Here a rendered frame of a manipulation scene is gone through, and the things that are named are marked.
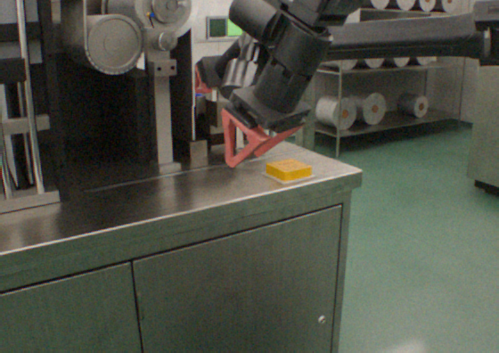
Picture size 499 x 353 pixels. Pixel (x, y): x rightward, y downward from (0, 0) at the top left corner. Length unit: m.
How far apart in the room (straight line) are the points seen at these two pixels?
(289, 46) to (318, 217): 0.59
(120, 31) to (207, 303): 0.59
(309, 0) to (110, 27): 0.61
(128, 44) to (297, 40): 0.58
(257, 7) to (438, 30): 0.32
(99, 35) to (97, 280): 0.49
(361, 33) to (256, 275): 0.53
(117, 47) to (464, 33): 0.68
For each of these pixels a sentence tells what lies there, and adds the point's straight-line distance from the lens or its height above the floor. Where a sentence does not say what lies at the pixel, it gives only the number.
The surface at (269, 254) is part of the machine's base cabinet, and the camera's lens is 1.04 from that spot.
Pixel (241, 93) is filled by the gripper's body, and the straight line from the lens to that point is 0.60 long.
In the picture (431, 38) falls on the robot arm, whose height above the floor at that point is 1.20.
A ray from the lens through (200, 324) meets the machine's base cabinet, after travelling 1.03.
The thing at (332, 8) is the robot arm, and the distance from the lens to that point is 0.54.
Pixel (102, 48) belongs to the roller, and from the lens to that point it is 1.07.
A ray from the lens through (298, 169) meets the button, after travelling 1.01.
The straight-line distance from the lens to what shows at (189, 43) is 1.15.
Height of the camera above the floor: 1.24
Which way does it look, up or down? 18 degrees down
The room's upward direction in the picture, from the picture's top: straight up
